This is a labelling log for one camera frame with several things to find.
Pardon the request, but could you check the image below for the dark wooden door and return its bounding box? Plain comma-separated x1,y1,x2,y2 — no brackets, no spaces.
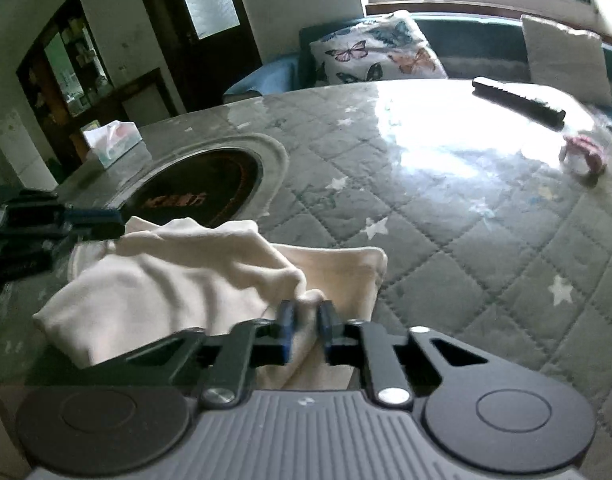
130,0,263,111

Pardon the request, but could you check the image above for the white pillow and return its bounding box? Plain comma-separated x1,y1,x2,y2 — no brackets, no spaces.
520,14,612,109

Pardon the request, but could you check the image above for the black remote control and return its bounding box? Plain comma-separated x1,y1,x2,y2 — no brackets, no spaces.
472,76,566,128

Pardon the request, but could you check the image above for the cream cloth garment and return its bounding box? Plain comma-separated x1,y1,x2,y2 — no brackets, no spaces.
32,217,389,391

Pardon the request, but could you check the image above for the dark wooden shelf cabinet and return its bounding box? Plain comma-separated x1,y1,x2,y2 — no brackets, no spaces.
16,0,183,171

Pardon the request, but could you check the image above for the round black induction cooker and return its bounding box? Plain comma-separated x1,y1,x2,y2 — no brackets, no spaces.
127,147,263,229

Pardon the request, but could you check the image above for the grey quilted star table cover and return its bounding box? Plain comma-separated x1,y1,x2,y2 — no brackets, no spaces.
0,79,612,461

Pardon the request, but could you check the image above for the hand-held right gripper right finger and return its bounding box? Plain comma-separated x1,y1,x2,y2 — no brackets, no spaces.
317,301,489,406

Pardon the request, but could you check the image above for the teal sofa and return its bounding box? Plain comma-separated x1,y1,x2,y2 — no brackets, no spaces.
222,10,612,133

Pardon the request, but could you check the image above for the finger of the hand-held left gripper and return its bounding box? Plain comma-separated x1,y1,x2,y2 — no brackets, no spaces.
61,224,127,244
60,207,126,226

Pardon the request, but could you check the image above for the butterfly print pillow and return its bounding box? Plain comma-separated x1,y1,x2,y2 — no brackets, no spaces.
309,10,449,88

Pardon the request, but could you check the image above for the tissue box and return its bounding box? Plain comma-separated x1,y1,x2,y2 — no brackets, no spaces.
81,120,143,169

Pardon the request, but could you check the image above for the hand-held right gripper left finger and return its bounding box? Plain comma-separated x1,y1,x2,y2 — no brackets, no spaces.
93,300,299,409

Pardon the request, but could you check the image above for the white appliance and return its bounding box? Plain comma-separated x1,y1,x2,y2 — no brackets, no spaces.
0,112,59,193

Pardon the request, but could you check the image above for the small pink white object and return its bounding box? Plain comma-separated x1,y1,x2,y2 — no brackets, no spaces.
562,134,606,177

